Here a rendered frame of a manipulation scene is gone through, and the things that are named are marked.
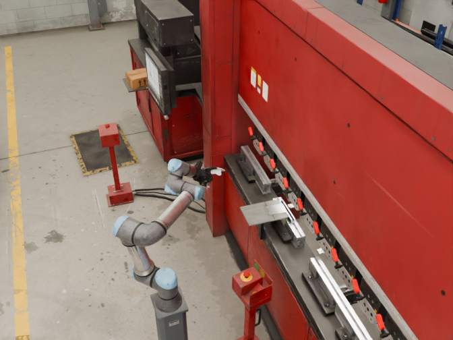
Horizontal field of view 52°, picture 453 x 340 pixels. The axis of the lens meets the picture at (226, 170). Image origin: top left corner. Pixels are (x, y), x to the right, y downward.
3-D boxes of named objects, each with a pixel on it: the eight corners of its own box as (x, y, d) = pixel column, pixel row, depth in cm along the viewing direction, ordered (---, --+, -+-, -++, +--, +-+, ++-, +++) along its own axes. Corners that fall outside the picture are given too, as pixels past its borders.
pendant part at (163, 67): (147, 90, 381) (143, 48, 360) (162, 88, 385) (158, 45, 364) (164, 115, 348) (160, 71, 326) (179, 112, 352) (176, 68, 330)
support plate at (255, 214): (239, 208, 303) (239, 206, 302) (277, 200, 309) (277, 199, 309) (249, 226, 289) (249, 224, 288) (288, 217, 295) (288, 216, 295)
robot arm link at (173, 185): (177, 197, 254) (184, 177, 254) (160, 190, 258) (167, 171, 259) (184, 198, 261) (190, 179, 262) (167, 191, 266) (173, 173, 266)
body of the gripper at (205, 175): (207, 187, 273) (191, 182, 265) (202, 177, 279) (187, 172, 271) (214, 179, 270) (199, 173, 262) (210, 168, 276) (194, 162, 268)
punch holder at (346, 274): (335, 269, 237) (340, 246, 227) (350, 265, 239) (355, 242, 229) (350, 292, 225) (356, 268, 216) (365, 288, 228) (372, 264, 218)
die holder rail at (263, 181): (240, 156, 370) (240, 146, 365) (247, 154, 372) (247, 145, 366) (263, 194, 332) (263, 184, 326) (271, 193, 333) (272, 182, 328)
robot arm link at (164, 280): (170, 302, 257) (168, 286, 249) (150, 293, 262) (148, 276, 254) (183, 287, 265) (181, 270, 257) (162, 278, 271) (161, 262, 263)
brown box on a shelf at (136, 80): (122, 79, 456) (121, 67, 449) (148, 75, 464) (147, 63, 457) (129, 92, 434) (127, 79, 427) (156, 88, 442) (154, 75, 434)
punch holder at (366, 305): (355, 300, 222) (361, 276, 212) (371, 295, 224) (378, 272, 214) (373, 326, 210) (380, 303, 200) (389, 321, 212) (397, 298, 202)
